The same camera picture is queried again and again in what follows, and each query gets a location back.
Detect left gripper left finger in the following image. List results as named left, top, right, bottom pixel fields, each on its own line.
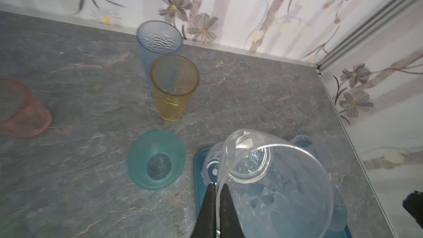
left=190, top=184, right=217, bottom=238

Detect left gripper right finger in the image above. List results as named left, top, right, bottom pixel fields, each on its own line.
left=219, top=184, right=245, bottom=238

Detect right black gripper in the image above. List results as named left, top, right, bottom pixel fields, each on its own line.
left=403, top=191, right=423, bottom=228

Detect teal plastic tray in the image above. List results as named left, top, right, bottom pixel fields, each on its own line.
left=195, top=147, right=351, bottom=238

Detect yellow tall plastic cup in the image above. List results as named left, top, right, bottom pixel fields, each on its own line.
left=150, top=55, right=200, bottom=122

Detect blue tall plastic cup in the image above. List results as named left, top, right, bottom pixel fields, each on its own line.
left=136, top=20, right=184, bottom=88

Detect clear faceted glass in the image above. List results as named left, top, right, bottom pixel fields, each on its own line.
left=289, top=135, right=313, bottom=149
left=201, top=142, right=224, bottom=187

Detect green tall plastic cup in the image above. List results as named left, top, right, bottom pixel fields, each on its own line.
left=127, top=130, right=186, bottom=191

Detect pink small plastic cup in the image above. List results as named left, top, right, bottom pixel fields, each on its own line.
left=1, top=79, right=52, bottom=138

